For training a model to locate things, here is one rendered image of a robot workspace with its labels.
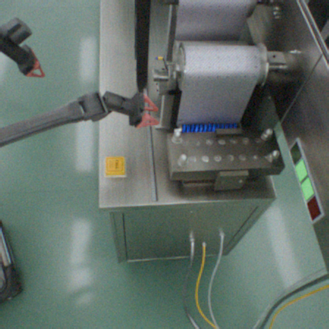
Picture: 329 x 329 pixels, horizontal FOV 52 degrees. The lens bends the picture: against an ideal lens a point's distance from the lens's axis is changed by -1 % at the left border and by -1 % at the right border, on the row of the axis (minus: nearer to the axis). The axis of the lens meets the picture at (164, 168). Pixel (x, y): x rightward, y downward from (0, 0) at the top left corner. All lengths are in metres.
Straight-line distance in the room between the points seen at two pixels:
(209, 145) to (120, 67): 0.63
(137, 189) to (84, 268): 0.95
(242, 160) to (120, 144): 0.47
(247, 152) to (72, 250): 1.29
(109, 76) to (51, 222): 1.04
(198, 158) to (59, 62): 2.04
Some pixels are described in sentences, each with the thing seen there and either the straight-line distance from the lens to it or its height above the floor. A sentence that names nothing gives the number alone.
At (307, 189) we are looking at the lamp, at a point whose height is 1.19.
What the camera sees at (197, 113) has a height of 1.09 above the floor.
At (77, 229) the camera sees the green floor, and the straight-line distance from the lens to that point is 2.17.
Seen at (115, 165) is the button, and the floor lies 0.92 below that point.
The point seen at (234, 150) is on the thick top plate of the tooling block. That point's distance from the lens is 1.22.
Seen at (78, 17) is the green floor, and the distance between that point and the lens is 3.44.
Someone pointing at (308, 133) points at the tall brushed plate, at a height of 1.27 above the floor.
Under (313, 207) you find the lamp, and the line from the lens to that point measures 1.02.
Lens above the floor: 2.02
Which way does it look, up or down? 60 degrees down
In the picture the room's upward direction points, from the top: 8 degrees clockwise
